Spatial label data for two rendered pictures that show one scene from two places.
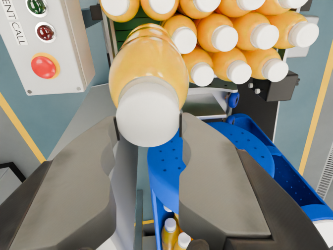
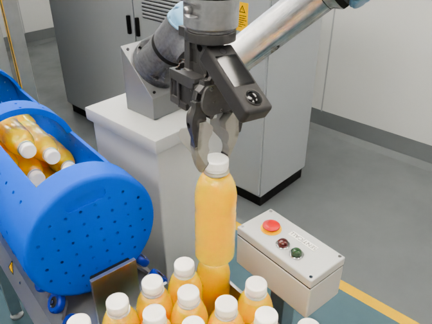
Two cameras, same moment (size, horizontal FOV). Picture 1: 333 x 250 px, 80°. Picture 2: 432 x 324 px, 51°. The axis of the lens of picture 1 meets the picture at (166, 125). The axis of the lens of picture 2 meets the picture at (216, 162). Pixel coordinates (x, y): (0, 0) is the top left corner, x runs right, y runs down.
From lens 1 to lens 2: 0.60 m
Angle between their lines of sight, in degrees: 41
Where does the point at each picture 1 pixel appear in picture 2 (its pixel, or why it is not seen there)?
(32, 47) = (285, 233)
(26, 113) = not seen: hidden behind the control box
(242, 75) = (116, 300)
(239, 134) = (55, 277)
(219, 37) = (161, 309)
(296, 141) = not seen: outside the picture
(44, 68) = (270, 224)
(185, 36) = (191, 294)
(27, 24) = (295, 243)
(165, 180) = (137, 186)
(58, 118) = (241, 282)
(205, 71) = (153, 285)
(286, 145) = not seen: outside the picture
